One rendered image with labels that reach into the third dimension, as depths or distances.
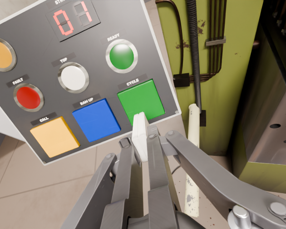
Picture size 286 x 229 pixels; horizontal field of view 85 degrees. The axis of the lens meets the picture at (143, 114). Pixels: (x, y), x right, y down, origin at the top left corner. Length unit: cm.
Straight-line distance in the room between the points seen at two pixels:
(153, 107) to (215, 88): 43
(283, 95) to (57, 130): 50
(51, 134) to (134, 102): 19
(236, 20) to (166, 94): 32
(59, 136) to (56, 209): 137
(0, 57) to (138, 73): 25
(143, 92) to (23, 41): 23
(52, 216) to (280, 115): 166
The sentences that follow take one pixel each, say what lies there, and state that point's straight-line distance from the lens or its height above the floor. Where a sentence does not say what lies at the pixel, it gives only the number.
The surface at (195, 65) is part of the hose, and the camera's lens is 59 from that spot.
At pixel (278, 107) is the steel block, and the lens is 50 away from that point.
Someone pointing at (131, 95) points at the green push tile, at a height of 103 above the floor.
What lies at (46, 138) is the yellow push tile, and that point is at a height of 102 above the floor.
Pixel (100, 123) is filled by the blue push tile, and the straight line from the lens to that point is 33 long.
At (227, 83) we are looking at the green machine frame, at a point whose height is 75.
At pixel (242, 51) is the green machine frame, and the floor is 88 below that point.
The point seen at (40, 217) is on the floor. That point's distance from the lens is 182.
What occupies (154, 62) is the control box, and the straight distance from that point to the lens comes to 30.
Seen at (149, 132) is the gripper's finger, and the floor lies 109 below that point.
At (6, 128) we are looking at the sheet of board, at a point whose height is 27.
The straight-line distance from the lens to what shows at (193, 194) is 60.
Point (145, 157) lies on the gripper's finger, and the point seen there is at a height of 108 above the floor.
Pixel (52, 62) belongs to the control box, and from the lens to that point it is 34.
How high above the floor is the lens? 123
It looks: 49 degrees down
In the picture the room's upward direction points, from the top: 29 degrees counter-clockwise
